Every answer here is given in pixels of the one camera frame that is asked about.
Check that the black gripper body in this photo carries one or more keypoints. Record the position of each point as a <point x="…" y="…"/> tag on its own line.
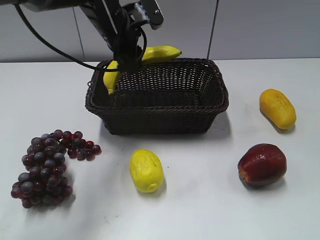
<point x="113" y="24"/>

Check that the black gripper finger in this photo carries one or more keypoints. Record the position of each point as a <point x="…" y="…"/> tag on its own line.
<point x="127" y="57"/>

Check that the yellow banana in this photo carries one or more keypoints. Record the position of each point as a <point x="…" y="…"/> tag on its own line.
<point x="152" y="55"/>

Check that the black woven basket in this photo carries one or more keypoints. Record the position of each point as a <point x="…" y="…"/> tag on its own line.
<point x="182" y="96"/>

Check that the yellow lemon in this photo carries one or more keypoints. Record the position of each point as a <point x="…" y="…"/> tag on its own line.
<point x="146" y="171"/>

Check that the purple grape bunch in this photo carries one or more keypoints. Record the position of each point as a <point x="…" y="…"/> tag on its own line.
<point x="44" y="183"/>

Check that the orange mango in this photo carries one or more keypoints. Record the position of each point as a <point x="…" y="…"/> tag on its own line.
<point x="277" y="108"/>

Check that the red apple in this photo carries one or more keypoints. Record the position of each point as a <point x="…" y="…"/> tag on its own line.
<point x="262" y="165"/>

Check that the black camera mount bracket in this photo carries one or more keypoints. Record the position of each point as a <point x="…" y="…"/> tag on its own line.
<point x="145" y="12"/>

